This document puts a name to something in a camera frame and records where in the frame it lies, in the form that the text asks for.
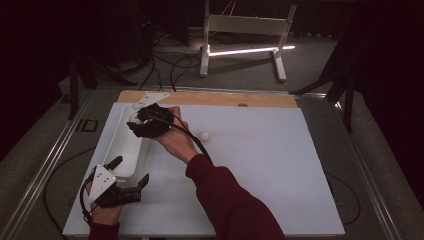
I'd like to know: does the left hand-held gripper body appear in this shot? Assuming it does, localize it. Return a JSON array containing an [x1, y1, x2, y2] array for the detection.
[[88, 163, 143, 210]]

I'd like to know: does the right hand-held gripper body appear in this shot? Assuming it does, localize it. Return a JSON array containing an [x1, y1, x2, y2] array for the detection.
[[131, 92, 175, 139]]

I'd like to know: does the white rectangular tray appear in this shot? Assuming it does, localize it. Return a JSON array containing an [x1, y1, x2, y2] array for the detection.
[[103, 103, 151, 188]]

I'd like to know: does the person's left hand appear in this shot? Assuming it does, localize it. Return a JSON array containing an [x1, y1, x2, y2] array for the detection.
[[85, 181, 126, 226]]

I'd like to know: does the person's right hand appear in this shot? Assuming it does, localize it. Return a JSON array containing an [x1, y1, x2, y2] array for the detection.
[[151, 105, 200, 165]]

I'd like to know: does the black tripod stand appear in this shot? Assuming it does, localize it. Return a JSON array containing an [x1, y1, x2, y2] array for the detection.
[[288, 19, 357, 134], [66, 53, 138, 121]]

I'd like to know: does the white metal stand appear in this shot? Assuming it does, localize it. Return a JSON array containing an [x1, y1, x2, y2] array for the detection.
[[198, 0, 298, 83]]

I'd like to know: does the left hand-held gripper cable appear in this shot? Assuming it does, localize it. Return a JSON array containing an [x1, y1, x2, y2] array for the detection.
[[79, 175, 96, 225]]

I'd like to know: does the hand-held gripper cable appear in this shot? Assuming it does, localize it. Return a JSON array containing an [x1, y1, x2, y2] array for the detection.
[[151, 114, 213, 165], [79, 175, 96, 225]]

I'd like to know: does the right hand-held gripper cable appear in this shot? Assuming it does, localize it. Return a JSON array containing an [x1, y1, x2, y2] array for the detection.
[[151, 114, 213, 165]]

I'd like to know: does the black floor bracket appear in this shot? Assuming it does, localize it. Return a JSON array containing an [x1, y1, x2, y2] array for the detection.
[[74, 118, 100, 133]]

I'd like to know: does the bundle of black cables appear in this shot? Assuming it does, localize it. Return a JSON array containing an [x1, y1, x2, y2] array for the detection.
[[138, 31, 241, 93]]

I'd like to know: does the black floor cable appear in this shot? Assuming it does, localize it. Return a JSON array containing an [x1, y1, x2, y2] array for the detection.
[[323, 170, 362, 226], [42, 146, 98, 236]]

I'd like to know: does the aluminium floor rail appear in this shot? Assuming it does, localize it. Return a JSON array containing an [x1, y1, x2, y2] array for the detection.
[[0, 89, 95, 240], [334, 99, 403, 240], [143, 84, 328, 100]]

